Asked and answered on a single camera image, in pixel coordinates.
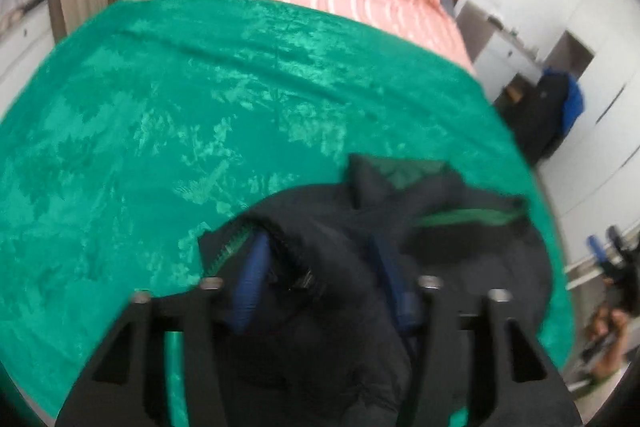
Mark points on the white drawer cabinet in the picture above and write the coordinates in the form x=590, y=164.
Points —
x=25, y=52

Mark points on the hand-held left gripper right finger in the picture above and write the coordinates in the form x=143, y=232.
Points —
x=395, y=292

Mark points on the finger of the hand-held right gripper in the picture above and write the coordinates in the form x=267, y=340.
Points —
x=616, y=241
x=596, y=248

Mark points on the black puffer jacket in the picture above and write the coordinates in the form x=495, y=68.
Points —
x=340, y=232

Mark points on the green velvet blanket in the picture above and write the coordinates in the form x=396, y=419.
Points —
x=150, y=117

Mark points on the white desk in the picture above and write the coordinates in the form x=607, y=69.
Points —
x=500, y=52

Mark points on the person's right hand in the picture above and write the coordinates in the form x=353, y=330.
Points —
x=612, y=342

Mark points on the blue coat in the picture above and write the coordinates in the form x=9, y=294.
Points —
x=575, y=104

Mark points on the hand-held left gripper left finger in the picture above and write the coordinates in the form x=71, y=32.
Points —
x=252, y=277

